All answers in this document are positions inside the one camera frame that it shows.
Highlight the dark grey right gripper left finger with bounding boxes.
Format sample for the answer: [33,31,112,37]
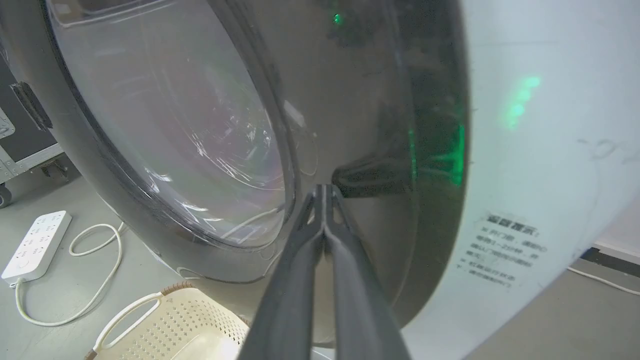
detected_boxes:
[237,184,326,360]

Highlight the white power strip cable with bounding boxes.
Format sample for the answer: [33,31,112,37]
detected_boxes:
[14,222,126,327]

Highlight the round grey washing machine door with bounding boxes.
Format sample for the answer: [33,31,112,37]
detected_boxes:
[0,0,471,346]

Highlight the thin white floor cable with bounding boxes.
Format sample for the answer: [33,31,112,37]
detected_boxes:
[567,266,640,297]

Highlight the white washing machine body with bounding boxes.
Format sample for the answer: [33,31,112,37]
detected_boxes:
[310,0,640,360]

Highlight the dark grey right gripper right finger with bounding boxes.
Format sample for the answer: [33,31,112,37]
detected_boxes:
[324,184,412,360]

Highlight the cream perforated laundry basket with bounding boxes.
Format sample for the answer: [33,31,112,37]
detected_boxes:
[84,281,251,360]

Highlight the white power strip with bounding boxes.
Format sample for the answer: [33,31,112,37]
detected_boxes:
[1,210,72,287]

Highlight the black flight case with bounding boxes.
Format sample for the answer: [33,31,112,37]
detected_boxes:
[0,45,71,209]

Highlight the white warning label sticker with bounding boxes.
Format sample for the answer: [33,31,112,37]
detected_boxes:
[457,212,548,291]

